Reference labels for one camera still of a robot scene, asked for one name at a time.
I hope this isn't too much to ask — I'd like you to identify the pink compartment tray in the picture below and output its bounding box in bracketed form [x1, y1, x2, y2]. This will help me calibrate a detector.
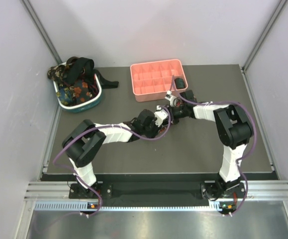
[130, 59, 188, 102]

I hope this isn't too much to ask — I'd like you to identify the red multicolour checked tie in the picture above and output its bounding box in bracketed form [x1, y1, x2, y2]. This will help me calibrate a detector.
[159, 125, 169, 134]

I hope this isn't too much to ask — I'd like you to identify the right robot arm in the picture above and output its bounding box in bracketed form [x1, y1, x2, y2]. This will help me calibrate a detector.
[165, 90, 255, 201]

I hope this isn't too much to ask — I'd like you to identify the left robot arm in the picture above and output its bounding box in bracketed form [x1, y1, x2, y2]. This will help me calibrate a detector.
[62, 107, 170, 198]

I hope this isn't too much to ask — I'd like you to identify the rolled dark leaf-pattern tie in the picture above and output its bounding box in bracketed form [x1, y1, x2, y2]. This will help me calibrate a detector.
[174, 78, 186, 90]

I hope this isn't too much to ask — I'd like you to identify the teal perforated plastic basket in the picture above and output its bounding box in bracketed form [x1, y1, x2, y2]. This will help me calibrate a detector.
[51, 62, 102, 113]

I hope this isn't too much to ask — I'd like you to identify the black tie with orange flowers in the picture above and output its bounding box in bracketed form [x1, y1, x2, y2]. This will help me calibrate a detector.
[70, 80, 96, 105]

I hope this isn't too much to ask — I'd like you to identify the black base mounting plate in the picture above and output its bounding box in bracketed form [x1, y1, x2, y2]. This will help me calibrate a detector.
[69, 173, 245, 207]

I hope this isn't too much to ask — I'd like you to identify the blue tie with yellow flowers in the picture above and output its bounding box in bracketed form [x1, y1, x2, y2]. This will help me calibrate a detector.
[56, 87, 75, 107]

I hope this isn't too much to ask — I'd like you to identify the plain black tie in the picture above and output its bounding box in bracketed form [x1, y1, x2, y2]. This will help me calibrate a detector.
[63, 57, 119, 89]

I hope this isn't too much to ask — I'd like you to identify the dark tie with beige flowers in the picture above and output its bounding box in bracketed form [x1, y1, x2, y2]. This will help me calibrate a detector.
[47, 65, 70, 84]

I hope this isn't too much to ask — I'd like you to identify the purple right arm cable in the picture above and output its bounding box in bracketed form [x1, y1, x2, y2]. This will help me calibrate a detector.
[170, 74, 257, 217]

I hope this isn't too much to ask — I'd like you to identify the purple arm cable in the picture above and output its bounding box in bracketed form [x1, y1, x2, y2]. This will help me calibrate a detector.
[170, 74, 257, 217]
[53, 107, 172, 219]

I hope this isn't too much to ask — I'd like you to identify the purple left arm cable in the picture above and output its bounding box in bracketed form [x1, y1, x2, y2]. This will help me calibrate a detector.
[53, 107, 172, 219]

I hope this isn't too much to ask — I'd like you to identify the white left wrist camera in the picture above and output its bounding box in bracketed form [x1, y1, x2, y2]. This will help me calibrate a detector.
[154, 106, 169, 127]

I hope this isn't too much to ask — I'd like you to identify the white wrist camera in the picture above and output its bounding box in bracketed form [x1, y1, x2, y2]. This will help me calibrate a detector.
[165, 91, 178, 107]
[154, 106, 169, 127]

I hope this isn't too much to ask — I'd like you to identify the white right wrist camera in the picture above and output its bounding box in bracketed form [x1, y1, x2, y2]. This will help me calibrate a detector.
[165, 91, 178, 107]

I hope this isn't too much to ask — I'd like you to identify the aluminium frame rail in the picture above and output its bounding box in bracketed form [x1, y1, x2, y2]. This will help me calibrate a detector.
[24, 180, 288, 212]

